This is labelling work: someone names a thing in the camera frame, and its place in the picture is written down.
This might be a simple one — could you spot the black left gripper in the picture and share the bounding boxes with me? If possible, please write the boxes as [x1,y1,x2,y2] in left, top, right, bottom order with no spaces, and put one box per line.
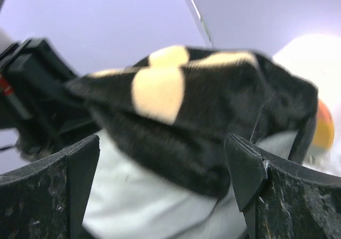
[1,38,96,154]

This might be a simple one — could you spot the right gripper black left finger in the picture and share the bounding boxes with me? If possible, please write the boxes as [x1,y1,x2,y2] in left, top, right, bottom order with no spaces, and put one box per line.
[1,135,100,239]

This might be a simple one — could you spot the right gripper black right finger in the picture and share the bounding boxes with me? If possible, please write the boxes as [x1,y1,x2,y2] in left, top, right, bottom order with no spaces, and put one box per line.
[224,134,340,238]

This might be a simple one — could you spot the white pillow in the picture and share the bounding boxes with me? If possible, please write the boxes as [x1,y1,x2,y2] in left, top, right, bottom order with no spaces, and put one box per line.
[82,129,299,239]

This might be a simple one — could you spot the black pillowcase with cream flowers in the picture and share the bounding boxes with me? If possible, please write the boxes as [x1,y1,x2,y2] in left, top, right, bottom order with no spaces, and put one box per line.
[66,45,318,198]

